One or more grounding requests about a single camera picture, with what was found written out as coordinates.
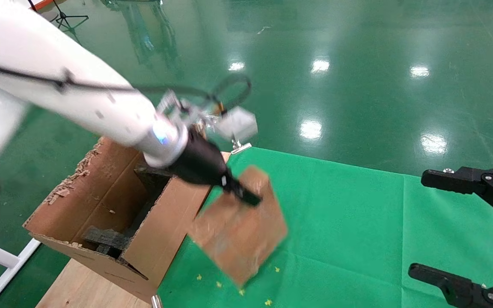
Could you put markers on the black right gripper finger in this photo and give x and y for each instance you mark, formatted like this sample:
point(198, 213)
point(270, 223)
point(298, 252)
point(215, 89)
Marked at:
point(462, 291)
point(486, 182)

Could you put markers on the small brown cardboard box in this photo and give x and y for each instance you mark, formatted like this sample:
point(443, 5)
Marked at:
point(238, 239)

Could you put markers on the large open cardboard carton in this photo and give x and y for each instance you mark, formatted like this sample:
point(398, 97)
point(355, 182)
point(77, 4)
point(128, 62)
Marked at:
point(101, 192)

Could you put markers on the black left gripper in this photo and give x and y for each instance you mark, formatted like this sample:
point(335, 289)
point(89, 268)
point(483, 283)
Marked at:
point(201, 164)

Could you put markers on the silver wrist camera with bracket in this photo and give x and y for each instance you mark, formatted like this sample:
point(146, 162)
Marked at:
point(238, 124)

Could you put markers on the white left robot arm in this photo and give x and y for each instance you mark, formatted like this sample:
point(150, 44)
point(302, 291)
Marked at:
point(58, 85)

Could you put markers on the green table cloth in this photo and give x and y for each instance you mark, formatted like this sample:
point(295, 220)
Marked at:
point(357, 222)

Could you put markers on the black foam padding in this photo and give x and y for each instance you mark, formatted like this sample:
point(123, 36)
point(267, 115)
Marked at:
point(105, 239)

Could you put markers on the black tripod stand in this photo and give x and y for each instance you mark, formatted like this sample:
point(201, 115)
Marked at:
point(63, 17)

